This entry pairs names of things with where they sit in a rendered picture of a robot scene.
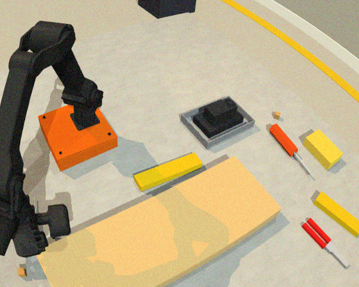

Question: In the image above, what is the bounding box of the tan floor panel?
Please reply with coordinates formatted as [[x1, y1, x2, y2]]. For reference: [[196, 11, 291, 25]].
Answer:
[[36, 156, 282, 287]]

